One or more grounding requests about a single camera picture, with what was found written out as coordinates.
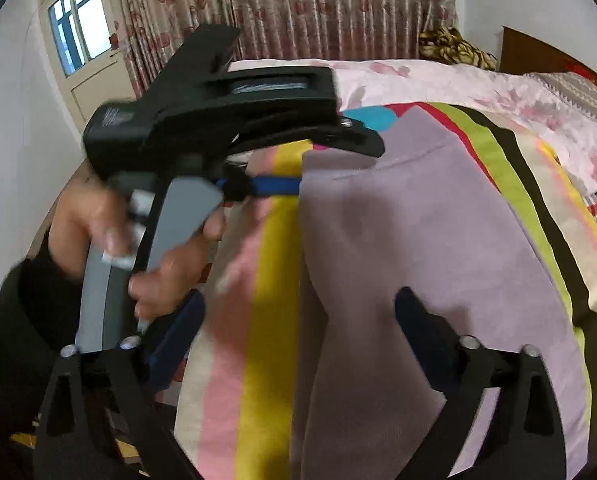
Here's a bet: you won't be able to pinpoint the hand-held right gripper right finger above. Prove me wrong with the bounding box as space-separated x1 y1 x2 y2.
395 287 568 480

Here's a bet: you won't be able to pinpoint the person's left forearm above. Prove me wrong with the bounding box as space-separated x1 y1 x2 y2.
0 240 86 480

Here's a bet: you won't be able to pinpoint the plain dark wooden headboard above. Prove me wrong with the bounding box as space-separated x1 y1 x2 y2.
498 25 597 97

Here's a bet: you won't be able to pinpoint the purple pants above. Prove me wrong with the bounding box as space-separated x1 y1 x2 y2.
288 105 591 480

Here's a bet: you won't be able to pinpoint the brown patterned blanket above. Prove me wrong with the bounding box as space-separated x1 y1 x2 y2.
418 26 497 72

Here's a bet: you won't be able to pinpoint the pink floral quilt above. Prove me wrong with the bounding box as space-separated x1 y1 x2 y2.
228 59 597 197

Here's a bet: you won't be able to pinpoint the person's left hand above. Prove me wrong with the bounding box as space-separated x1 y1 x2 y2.
48 172 225 322

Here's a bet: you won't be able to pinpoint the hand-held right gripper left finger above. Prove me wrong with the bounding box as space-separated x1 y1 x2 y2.
33 290 206 480

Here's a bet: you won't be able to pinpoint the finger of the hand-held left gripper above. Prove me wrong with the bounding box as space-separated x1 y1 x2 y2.
217 172 304 204
237 115 385 160

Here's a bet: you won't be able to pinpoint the white framed glass door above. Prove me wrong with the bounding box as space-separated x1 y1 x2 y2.
37 0 135 124

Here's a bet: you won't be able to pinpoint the brown floral curtain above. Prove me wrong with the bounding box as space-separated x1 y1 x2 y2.
109 0 459 99

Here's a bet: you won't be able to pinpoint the colourful striped blanket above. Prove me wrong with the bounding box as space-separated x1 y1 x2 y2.
173 102 597 480

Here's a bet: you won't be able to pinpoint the pink floral pillow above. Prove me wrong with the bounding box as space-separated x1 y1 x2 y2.
525 71 597 129

